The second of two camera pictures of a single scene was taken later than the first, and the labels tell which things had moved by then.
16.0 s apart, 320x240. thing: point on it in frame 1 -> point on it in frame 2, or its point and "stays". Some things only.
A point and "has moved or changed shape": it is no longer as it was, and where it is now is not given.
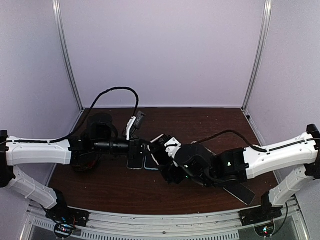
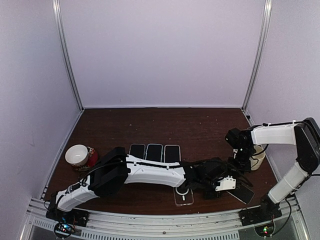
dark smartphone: [241, 192] stays
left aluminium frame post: [56, 6] stays
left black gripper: [135, 149] -> [207, 195]
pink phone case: [157, 147] has moved or changed shape
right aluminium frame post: [264, 30] stays
